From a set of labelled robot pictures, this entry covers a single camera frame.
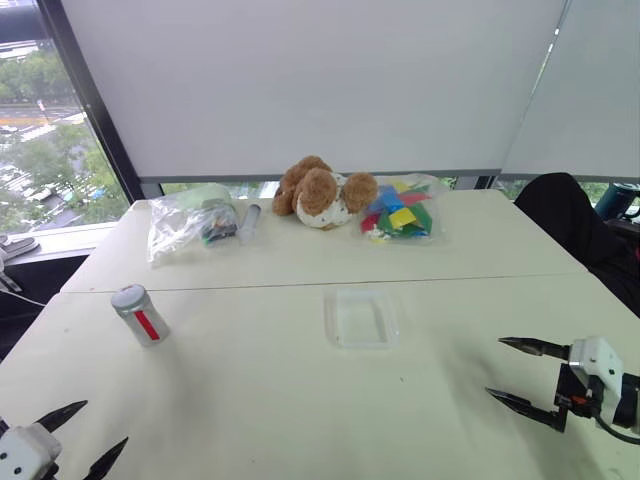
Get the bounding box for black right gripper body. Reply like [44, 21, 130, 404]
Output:
[553, 363, 601, 421]

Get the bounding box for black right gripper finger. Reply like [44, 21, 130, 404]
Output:
[497, 336, 572, 361]
[484, 386, 570, 434]

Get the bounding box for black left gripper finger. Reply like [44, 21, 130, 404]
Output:
[83, 436, 130, 480]
[36, 399, 89, 435]

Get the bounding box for grey jar with red label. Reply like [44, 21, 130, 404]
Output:
[110, 283, 172, 349]

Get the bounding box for clear plastic tray container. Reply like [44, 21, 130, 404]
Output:
[323, 286, 402, 351]

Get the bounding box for black chair with cloth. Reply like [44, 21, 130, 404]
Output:
[513, 172, 640, 320]

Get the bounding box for teal and black device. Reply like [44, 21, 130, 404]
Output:
[594, 181, 640, 222]

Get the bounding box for grey object on sill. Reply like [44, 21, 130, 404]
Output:
[0, 233, 42, 265]

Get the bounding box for clear bag of colourful pieces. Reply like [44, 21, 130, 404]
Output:
[355, 172, 452, 248]

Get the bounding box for crumpled clear plastic bag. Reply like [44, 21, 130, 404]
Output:
[147, 183, 241, 267]

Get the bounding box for small clear jar dark contents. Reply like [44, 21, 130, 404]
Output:
[199, 198, 239, 249]

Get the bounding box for narrow white roller blind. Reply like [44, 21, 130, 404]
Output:
[498, 0, 640, 182]

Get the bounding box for clear plastic syringe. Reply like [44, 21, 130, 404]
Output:
[237, 201, 265, 246]

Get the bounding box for brown plush dog toy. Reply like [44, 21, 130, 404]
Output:
[271, 155, 380, 232]

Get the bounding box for large white roller blind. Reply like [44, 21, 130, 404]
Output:
[58, 0, 572, 184]

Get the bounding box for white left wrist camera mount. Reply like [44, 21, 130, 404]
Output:
[0, 423, 64, 480]

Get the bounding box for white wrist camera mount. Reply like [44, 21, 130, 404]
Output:
[0, 423, 64, 480]
[569, 336, 627, 428]

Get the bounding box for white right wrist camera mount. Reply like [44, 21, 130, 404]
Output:
[569, 336, 627, 428]

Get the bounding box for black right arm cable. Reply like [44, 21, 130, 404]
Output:
[593, 413, 640, 445]

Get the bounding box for black window frame post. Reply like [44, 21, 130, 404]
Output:
[37, 0, 145, 205]

